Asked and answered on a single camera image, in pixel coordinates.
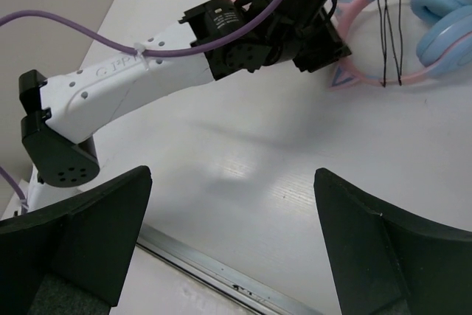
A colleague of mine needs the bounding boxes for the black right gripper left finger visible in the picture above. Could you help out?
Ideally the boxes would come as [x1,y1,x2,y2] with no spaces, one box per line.
[1,166,152,314]

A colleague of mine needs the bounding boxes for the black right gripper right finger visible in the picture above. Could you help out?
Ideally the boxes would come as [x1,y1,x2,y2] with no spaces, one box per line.
[313,168,471,314]

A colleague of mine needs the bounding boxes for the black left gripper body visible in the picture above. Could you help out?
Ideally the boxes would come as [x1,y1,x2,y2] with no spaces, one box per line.
[287,0,353,75]

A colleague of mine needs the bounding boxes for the thin black headphone cable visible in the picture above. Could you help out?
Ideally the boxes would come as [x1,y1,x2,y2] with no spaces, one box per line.
[375,0,472,89]

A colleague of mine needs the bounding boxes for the pink blue cat-ear headphones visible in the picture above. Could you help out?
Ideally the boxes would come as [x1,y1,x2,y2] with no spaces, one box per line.
[330,0,471,89]

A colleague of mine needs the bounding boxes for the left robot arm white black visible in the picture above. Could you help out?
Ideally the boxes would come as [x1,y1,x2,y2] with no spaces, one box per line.
[18,0,350,212]

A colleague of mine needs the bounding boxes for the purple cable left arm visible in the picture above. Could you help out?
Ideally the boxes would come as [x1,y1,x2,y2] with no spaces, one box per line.
[0,0,299,58]

